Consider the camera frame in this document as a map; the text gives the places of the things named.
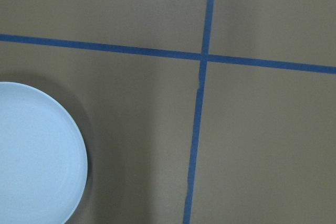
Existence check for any blue plate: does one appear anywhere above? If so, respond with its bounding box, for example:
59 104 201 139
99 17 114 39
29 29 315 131
1 82 88 223

